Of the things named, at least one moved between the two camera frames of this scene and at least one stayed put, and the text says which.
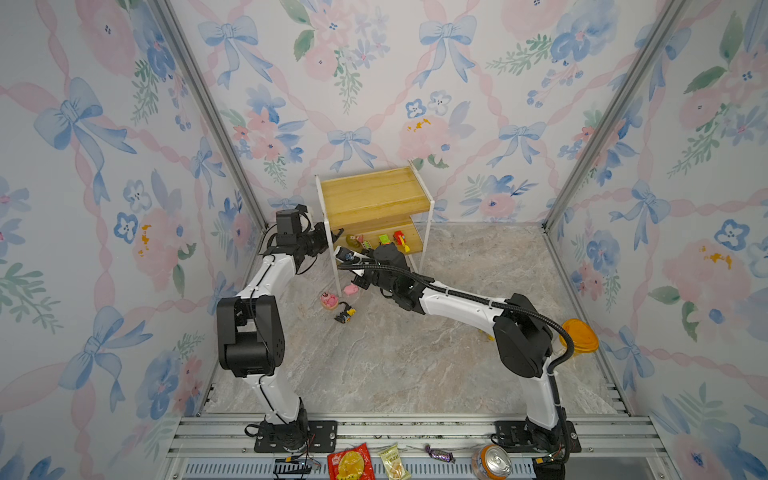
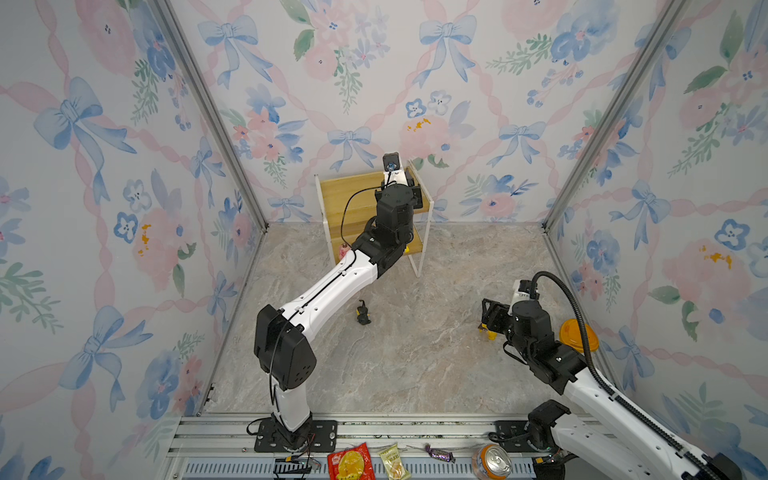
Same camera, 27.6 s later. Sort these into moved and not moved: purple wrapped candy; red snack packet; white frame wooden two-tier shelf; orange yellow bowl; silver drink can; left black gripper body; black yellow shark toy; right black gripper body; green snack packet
Moved: left black gripper body; black yellow shark toy; right black gripper body
Not moved: orange yellow bowl; red snack packet; silver drink can; white frame wooden two-tier shelf; purple wrapped candy; green snack packet
